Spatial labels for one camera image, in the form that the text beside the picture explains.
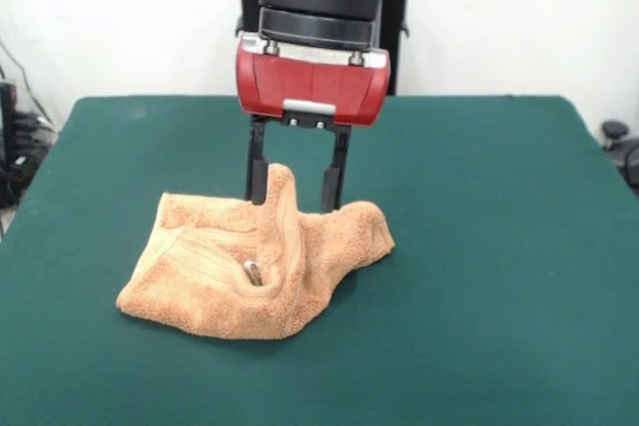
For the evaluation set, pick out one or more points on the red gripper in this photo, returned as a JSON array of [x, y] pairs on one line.
[[309, 84]]

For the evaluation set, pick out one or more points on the tan terry towel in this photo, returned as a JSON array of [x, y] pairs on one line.
[[199, 296]]

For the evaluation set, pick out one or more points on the dark green table cloth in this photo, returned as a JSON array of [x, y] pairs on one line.
[[474, 271]]

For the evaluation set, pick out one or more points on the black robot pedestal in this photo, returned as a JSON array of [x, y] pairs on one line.
[[399, 22]]

